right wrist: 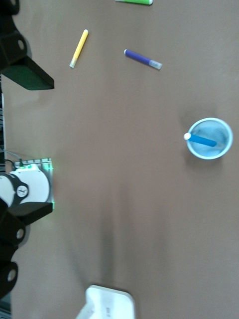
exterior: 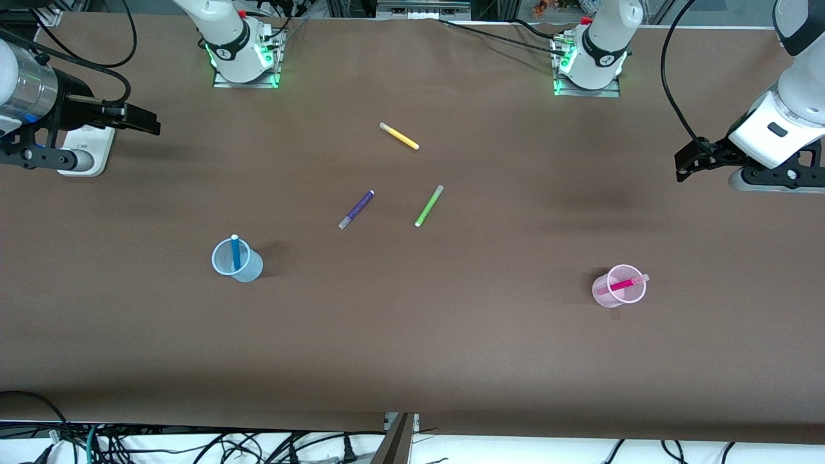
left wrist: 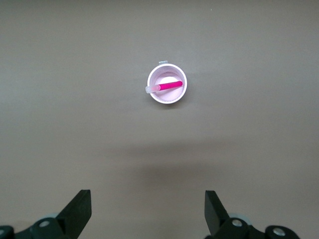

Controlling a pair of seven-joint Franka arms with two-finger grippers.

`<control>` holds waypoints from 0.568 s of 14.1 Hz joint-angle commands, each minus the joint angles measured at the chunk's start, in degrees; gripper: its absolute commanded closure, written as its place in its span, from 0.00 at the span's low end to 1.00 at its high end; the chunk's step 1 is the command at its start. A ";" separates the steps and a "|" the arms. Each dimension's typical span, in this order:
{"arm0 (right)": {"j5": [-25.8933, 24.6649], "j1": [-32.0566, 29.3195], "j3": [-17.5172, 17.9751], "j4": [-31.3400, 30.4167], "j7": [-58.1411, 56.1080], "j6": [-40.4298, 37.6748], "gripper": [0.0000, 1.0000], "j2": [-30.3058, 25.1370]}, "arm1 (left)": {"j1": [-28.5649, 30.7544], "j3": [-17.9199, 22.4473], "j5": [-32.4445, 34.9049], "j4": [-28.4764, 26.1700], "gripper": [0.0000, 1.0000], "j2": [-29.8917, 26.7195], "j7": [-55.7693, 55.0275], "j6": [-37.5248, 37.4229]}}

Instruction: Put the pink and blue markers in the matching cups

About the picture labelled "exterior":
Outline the pink marker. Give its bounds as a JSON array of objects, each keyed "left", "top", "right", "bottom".
[{"left": 597, "top": 274, "right": 650, "bottom": 296}]

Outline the white desk lamp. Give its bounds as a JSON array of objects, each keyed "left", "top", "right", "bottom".
[{"left": 56, "top": 126, "right": 116, "bottom": 177}]

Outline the pink plastic cup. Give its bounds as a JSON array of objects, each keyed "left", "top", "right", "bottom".
[{"left": 592, "top": 264, "right": 647, "bottom": 309}]

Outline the blue plastic cup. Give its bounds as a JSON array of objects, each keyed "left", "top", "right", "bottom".
[{"left": 211, "top": 238, "right": 264, "bottom": 283}]

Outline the purple marker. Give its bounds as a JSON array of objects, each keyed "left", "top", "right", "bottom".
[{"left": 338, "top": 189, "right": 376, "bottom": 230}]

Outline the yellow marker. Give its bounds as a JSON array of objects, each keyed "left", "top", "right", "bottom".
[{"left": 379, "top": 122, "right": 420, "bottom": 151}]

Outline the green marker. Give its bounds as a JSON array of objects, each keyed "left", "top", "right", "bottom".
[{"left": 414, "top": 185, "right": 445, "bottom": 227}]

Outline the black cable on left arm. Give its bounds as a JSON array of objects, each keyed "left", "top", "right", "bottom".
[{"left": 661, "top": 0, "right": 711, "bottom": 145}]

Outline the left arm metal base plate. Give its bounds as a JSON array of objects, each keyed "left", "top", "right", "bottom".
[{"left": 552, "top": 34, "right": 622, "bottom": 99}]

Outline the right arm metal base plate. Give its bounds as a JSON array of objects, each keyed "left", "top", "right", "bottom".
[{"left": 212, "top": 23, "right": 286, "bottom": 90}]

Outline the black cable across table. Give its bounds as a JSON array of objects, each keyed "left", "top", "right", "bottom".
[{"left": 438, "top": 18, "right": 569, "bottom": 56}]

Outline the black looped cable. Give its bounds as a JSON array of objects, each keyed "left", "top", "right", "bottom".
[{"left": 0, "top": 391, "right": 73, "bottom": 452}]

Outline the grey metal post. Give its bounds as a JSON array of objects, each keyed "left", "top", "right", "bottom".
[{"left": 370, "top": 412, "right": 420, "bottom": 464}]

